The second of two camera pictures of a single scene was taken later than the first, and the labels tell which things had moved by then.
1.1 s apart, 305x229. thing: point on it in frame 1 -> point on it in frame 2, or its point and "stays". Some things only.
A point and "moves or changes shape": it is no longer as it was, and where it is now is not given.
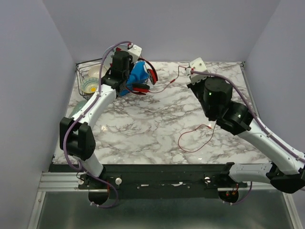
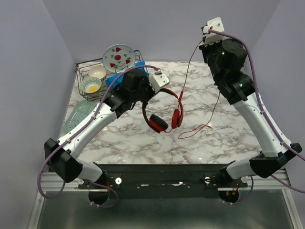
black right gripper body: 193,86 -> 207,51
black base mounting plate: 138,181 stays
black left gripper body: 130,65 -> 146,92
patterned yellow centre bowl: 90,85 stays
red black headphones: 142,89 moves or changes shape
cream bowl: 94,71 stays
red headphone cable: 190,129 -> 182,96
